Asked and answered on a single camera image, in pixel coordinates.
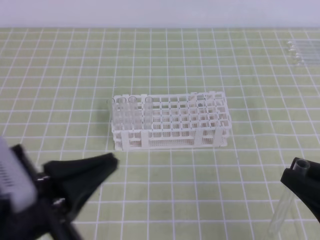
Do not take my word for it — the glass test tube on cloth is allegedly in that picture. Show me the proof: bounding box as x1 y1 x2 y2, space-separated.
294 59 320 67
287 40 320 48
289 49 320 57
288 45 320 52
292 55 320 62

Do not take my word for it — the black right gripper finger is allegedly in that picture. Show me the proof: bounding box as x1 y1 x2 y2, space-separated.
280 168 320 222
290 157 320 198

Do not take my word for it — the clear glass test tube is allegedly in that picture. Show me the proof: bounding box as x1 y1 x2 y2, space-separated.
266 158 310 239

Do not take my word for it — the white plastic test tube rack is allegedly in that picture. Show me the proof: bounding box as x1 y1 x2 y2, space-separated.
107 91 232 151

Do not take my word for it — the green grid tablecloth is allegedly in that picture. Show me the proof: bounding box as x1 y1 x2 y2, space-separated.
0 28 320 240

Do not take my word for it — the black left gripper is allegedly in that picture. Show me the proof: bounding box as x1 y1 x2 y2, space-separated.
0 144 119 240

